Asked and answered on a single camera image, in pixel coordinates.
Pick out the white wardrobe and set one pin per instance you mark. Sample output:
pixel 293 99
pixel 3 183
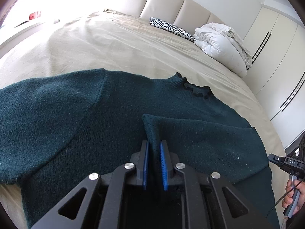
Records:
pixel 276 77

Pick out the red box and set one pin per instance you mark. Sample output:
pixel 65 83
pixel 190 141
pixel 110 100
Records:
pixel 32 16

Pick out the cream padded headboard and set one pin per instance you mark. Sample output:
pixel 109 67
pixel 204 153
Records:
pixel 187 14

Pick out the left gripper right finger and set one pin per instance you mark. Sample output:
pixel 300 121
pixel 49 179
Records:
pixel 168 160

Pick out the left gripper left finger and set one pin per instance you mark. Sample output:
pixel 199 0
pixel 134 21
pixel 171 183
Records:
pixel 140 160

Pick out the dark teal knit sweater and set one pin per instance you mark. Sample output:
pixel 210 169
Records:
pixel 57 130

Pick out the beige bed sheet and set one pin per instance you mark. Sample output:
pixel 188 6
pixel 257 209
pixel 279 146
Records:
pixel 122 43

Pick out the white folded duvet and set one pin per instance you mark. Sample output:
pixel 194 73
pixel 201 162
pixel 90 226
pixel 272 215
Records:
pixel 224 45

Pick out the zebra print pillow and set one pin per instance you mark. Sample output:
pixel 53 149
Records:
pixel 176 30

